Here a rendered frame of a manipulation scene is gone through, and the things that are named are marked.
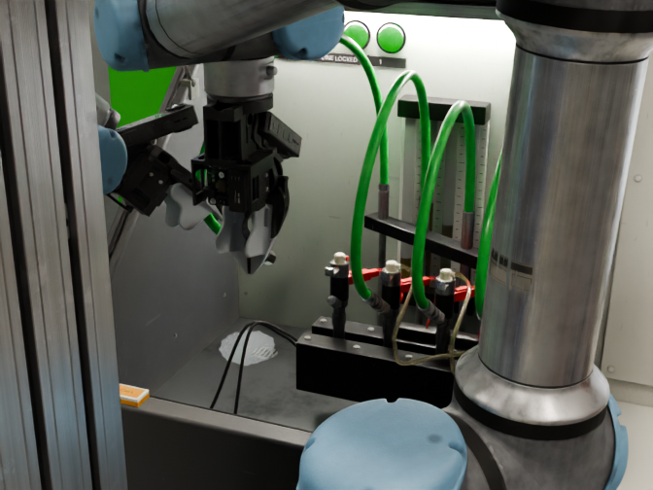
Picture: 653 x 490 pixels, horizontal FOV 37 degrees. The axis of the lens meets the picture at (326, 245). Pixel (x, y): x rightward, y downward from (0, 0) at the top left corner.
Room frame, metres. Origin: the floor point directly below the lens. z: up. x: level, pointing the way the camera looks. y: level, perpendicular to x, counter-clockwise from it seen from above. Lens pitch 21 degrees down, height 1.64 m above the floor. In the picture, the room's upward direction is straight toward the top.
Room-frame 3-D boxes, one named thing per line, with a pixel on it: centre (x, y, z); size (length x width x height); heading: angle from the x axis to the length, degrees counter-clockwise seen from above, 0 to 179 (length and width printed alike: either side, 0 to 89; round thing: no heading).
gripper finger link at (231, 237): (1.03, 0.11, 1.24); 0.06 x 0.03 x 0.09; 159
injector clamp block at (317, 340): (1.27, -0.13, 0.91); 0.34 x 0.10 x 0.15; 68
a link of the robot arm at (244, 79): (1.03, 0.09, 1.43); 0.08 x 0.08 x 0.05
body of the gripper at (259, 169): (1.02, 0.10, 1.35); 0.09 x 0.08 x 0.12; 159
